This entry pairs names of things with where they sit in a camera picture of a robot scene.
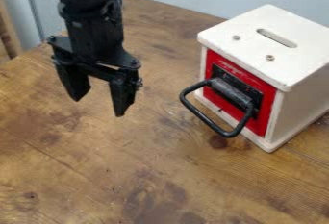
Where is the black metal drawer handle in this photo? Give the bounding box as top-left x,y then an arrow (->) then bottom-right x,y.
180,76 -> 260,138

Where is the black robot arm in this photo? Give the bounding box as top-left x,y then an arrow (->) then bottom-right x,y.
49,0 -> 144,116

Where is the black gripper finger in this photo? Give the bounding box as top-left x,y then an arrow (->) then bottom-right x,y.
55,64 -> 92,102
110,79 -> 137,117

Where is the red drawer front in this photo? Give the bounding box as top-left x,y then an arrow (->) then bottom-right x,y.
204,50 -> 277,137

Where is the wooden post at left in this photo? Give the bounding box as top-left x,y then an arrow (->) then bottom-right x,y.
0,0 -> 23,63

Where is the white wooden box cabinet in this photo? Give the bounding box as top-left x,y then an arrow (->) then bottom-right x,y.
199,5 -> 329,153

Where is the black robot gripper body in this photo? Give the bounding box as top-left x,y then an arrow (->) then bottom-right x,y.
47,0 -> 145,89

